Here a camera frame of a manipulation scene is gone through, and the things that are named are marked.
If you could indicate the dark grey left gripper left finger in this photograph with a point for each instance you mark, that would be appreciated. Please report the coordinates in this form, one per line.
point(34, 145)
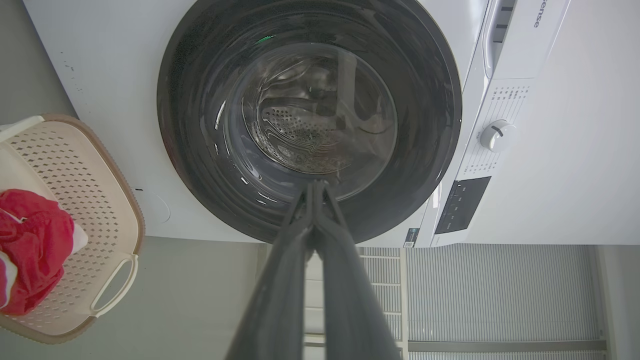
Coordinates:
point(275, 305)

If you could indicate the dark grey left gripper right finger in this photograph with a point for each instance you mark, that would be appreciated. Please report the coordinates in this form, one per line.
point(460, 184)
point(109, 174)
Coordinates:
point(350, 310)

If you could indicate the round black washing machine door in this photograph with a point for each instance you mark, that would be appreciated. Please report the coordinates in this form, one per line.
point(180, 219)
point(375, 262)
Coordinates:
point(310, 115)

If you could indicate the black washing machine display panel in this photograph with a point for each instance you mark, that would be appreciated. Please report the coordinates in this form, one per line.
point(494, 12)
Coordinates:
point(462, 205)

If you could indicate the white washing machine dial knob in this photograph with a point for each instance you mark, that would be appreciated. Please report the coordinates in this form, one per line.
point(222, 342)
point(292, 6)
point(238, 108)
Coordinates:
point(497, 135)

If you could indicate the white front-load washing machine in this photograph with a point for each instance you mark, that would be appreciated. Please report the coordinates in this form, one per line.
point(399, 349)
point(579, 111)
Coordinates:
point(525, 125)

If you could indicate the white garment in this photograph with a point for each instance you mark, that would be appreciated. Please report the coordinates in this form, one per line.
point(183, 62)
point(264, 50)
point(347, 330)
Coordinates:
point(80, 239)

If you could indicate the beige perforated laundry basket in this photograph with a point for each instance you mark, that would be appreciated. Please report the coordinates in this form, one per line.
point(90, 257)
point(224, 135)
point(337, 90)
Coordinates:
point(85, 210)

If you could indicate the red garment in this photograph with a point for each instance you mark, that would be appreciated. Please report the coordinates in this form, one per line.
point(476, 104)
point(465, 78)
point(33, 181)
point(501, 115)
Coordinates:
point(32, 245)

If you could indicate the white detergent drawer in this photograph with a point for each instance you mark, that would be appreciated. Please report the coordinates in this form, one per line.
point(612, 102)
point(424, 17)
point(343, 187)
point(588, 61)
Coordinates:
point(500, 30)

